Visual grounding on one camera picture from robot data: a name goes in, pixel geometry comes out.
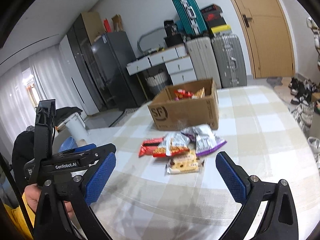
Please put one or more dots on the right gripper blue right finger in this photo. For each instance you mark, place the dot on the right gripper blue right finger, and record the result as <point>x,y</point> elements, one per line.
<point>279,220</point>

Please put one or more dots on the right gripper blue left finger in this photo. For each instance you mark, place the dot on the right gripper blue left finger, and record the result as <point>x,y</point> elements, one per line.
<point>52,220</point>

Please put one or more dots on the beige cookie pack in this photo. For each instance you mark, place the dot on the beige cookie pack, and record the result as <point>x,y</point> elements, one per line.
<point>184,163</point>

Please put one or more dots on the purple white snack bag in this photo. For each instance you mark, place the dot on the purple white snack bag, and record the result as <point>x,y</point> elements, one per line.
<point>206,141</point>

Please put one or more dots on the small noodle snack bag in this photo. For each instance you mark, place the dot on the small noodle snack bag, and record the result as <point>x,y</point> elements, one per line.
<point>174,143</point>

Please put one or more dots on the red oreo cookie pack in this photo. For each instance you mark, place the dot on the red oreo cookie pack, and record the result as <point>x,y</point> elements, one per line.
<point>181,94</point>

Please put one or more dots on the large white noodle snack bag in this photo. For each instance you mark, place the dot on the large white noodle snack bag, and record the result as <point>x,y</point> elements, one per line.
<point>199,94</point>

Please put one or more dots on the person's left hand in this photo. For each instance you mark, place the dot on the person's left hand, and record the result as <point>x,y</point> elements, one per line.
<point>32,195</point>

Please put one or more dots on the white electric kettle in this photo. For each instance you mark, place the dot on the white electric kettle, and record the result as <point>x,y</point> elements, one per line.
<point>76,127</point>

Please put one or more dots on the red black chocolate bar pack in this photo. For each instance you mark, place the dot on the red black chocolate bar pack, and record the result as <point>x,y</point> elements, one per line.
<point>149,145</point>

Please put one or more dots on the white curtain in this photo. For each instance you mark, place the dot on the white curtain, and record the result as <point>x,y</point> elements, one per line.
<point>39,77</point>

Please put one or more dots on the woven laundry basket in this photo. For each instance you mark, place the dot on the woven laundry basket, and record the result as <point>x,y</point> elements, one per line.
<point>158,82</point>

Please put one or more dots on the dark grey refrigerator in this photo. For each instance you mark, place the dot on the dark grey refrigerator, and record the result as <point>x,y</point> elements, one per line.
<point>113,52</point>

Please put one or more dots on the brown cardboard SF box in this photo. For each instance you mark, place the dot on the brown cardboard SF box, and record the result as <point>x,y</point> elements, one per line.
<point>171,115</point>

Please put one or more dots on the black glass cabinet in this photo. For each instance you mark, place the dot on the black glass cabinet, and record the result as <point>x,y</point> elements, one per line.
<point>81,35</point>

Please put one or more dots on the white drawer desk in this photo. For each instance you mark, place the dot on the white drawer desk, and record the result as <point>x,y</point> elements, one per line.
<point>175,59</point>

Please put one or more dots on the silver hard suitcase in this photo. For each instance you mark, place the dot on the silver hard suitcase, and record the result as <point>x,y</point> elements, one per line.
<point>230,60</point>

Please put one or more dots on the black bag on desk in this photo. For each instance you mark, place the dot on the black bag on desk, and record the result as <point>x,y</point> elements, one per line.
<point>173,36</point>

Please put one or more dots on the beige hard suitcase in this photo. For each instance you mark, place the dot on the beige hard suitcase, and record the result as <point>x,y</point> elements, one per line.
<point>203,59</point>

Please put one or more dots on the wooden shoe rack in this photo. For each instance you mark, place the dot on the wooden shoe rack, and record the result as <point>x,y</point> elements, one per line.
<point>315,30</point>

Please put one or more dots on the teal hard suitcase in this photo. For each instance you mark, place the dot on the teal hard suitcase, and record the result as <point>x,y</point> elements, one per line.
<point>190,16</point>

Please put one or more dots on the wooden door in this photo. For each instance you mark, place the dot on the wooden door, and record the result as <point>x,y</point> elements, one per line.
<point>267,37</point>

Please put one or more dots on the stacked shoe boxes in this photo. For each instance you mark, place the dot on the stacked shoe boxes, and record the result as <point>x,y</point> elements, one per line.
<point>216,24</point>

